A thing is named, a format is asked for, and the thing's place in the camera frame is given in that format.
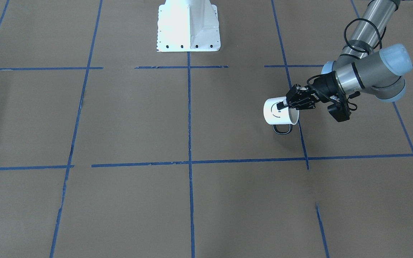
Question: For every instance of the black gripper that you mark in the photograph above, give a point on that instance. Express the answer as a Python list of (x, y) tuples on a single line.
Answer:
[(323, 86)]

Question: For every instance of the white smiley mug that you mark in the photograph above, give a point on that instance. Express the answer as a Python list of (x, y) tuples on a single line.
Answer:
[(274, 117)]

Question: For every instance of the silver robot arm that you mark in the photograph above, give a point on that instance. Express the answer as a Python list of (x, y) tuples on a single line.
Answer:
[(363, 66)]

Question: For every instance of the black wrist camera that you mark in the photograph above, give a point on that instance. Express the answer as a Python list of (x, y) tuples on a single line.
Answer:
[(341, 109)]

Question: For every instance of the white pedestal column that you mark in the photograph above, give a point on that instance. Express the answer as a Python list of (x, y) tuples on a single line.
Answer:
[(188, 26)]

